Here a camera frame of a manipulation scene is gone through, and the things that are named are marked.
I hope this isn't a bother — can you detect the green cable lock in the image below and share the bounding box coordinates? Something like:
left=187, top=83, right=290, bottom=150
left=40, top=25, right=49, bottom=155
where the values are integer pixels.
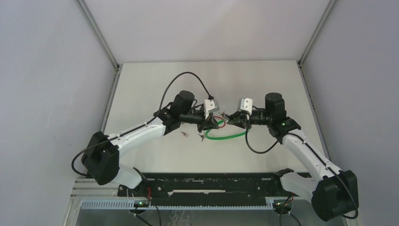
left=204, top=130, right=245, bottom=141

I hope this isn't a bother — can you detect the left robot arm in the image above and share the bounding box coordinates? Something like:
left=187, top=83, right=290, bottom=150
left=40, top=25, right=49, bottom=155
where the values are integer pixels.
left=81, top=90, right=219, bottom=196

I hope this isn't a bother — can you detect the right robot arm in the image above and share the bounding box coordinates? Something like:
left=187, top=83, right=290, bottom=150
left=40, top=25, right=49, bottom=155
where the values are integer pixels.
left=223, top=92, right=359, bottom=222

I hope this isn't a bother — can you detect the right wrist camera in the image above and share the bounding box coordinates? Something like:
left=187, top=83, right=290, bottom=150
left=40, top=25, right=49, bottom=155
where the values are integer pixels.
left=238, top=98, right=253, bottom=115

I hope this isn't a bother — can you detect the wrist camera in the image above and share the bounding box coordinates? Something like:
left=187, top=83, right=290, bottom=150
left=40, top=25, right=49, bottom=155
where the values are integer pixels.
left=204, top=99, right=219, bottom=119
left=238, top=98, right=253, bottom=115

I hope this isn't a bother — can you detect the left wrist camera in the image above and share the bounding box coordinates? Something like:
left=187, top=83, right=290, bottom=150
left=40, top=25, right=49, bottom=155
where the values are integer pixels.
left=204, top=99, right=219, bottom=119

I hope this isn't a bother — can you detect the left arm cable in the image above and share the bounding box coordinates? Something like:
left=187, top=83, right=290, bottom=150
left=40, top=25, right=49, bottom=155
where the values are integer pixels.
left=71, top=72, right=215, bottom=178

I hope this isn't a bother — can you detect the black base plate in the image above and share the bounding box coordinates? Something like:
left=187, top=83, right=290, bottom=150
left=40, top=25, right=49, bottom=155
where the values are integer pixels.
left=117, top=170, right=312, bottom=207

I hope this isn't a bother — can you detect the white cable duct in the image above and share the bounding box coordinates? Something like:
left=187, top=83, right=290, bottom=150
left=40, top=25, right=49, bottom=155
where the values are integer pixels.
left=80, top=199, right=274, bottom=210

